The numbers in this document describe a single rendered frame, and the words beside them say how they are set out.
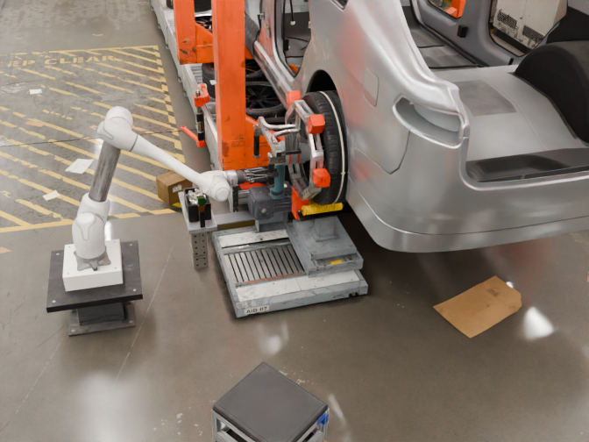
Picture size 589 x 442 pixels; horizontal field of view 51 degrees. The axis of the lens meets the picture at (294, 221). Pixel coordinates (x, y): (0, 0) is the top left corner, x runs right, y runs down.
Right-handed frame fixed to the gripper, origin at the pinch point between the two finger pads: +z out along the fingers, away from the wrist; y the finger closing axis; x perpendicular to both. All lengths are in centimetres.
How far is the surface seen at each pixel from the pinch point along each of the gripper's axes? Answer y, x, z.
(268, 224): -53, -74, 13
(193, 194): -31, -27, -40
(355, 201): 37, -1, 35
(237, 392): 104, -49, -44
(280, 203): -41, -49, 18
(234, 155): -59, -20, -9
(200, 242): -30, -63, -38
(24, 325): -3, -83, -146
